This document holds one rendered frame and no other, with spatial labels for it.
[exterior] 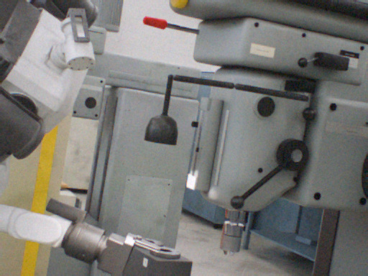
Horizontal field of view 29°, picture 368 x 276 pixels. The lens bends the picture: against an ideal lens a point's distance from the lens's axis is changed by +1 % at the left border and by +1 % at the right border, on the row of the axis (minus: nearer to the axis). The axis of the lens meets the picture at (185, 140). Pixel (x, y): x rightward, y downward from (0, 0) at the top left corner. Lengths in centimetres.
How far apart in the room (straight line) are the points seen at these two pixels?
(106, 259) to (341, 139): 62
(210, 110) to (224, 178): 16
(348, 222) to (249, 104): 53
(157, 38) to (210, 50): 970
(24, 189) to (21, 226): 155
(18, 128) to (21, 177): 167
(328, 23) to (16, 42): 71
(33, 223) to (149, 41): 963
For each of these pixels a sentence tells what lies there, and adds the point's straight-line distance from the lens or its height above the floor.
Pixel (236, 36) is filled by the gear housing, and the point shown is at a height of 169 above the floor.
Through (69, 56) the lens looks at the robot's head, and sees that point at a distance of 163.
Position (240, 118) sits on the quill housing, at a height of 151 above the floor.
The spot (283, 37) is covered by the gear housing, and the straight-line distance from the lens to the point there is 153.
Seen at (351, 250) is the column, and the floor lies 122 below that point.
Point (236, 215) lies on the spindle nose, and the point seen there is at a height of 129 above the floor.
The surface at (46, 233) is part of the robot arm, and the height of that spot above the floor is 117.
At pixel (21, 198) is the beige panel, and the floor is 99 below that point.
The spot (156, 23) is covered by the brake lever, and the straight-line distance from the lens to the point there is 162.
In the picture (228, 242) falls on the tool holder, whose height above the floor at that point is 123.
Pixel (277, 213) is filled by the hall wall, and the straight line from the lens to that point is 899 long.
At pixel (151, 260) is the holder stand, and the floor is 108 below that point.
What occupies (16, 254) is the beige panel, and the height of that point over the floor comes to 73.
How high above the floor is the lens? 153
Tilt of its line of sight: 3 degrees down
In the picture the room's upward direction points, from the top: 9 degrees clockwise
